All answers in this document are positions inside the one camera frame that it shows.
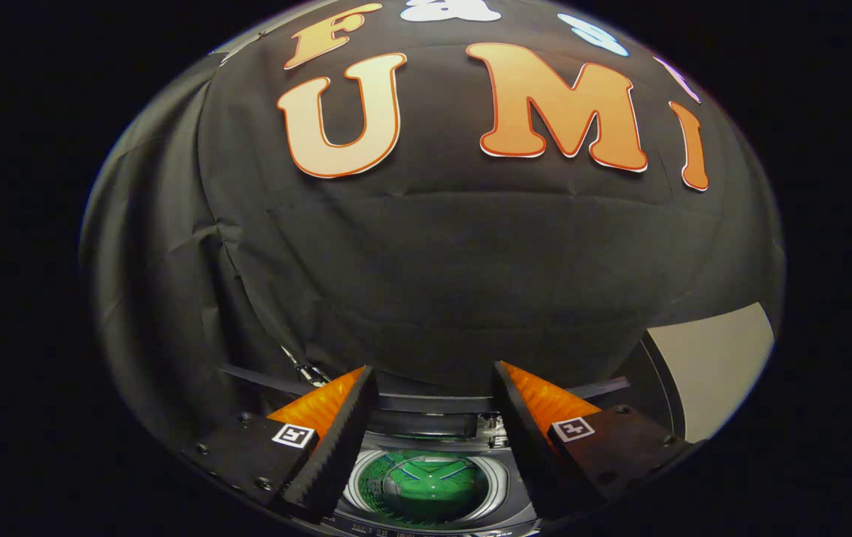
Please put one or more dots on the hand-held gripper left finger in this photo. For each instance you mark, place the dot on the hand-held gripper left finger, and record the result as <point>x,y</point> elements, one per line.
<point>340,447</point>

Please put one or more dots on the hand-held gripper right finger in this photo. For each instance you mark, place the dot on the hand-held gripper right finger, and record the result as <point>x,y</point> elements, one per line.
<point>526,447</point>

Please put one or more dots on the dark grey washing machine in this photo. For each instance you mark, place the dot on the dark grey washing machine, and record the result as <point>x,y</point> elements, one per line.
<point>504,496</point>

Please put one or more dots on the green polo shirt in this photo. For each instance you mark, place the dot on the green polo shirt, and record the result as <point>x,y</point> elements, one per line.
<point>426,492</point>

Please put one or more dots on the black backdrop cloth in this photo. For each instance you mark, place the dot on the black backdrop cloth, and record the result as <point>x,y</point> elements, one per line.
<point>433,261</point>

